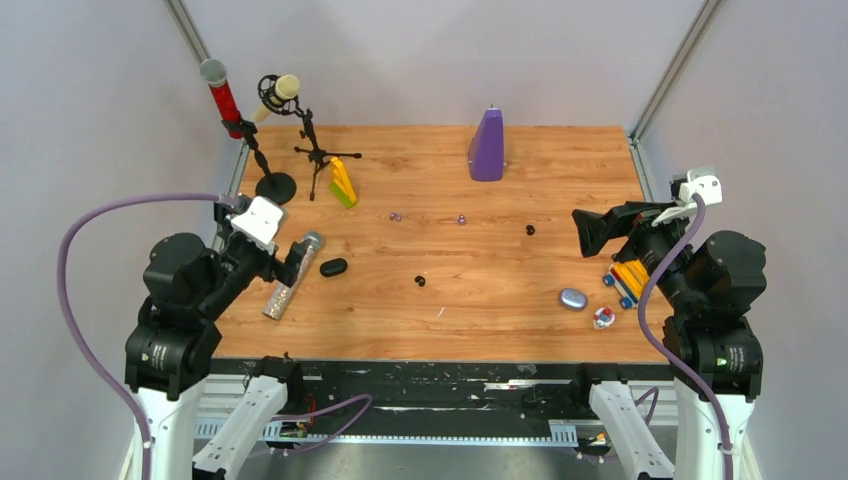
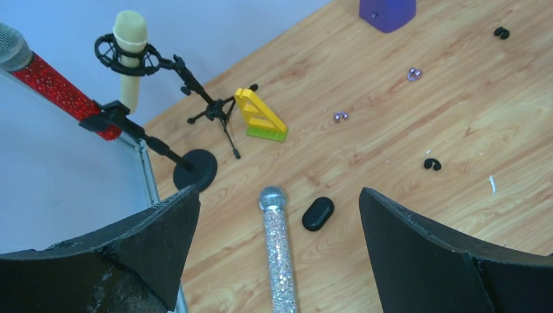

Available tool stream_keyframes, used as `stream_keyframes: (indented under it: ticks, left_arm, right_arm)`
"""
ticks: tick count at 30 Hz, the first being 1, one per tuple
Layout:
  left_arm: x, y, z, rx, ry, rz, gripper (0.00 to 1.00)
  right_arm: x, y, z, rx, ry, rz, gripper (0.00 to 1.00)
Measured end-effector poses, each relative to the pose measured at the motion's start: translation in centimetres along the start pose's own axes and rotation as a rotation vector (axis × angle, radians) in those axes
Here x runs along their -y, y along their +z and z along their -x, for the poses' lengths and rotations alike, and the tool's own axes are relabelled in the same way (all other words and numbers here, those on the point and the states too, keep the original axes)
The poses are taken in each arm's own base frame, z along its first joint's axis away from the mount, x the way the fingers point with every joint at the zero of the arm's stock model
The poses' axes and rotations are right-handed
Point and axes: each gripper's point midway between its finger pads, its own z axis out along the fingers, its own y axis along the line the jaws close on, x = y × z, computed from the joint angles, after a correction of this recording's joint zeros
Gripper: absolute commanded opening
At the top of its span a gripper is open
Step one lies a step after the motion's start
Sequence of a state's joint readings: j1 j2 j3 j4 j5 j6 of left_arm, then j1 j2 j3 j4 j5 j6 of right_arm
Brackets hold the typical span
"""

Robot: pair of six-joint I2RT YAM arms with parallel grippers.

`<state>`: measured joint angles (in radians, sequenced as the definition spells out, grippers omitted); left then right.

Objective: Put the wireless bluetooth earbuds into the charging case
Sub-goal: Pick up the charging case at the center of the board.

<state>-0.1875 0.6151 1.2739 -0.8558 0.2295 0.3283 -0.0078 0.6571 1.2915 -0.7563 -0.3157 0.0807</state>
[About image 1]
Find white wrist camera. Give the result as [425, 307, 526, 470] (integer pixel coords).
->
[229, 196, 287, 256]
[652, 166, 723, 227]

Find colourful toy truck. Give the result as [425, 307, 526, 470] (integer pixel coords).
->
[602, 260, 650, 310]

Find yellow green toy block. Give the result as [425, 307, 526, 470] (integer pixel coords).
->
[329, 157, 358, 209]

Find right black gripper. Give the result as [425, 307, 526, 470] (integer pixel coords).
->
[571, 196, 699, 307]

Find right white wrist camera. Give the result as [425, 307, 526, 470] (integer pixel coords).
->
[652, 166, 723, 227]

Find beige condenser microphone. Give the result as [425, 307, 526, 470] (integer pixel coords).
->
[251, 74, 300, 123]

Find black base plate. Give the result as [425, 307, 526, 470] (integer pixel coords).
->
[208, 358, 677, 440]

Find aluminium frame rail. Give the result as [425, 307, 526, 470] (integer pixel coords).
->
[198, 374, 249, 417]

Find slotted cable duct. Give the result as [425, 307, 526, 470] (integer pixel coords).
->
[195, 418, 579, 446]

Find lavender oval charging case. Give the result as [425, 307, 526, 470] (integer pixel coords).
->
[558, 288, 588, 311]

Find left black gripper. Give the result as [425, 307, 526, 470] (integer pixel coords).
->
[196, 192, 311, 315]

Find small red white toy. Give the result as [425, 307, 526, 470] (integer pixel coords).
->
[592, 307, 616, 330]

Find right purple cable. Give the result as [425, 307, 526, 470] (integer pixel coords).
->
[637, 193, 737, 480]

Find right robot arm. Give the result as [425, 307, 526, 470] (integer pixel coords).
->
[570, 195, 767, 479]

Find black round-base mic stand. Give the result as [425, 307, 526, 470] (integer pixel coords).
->
[221, 119, 297, 205]

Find purple metronome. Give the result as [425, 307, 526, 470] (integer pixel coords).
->
[468, 106, 505, 182]

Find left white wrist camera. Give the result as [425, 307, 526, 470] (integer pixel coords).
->
[229, 196, 287, 256]

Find black earbud charging case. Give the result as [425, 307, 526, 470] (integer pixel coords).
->
[319, 258, 348, 278]

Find red microphone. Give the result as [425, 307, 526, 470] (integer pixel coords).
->
[199, 58, 243, 139]

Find silver glitter microphone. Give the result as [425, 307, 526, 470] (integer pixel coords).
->
[262, 231, 324, 321]

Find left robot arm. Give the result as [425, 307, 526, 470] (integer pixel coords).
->
[125, 197, 322, 479]

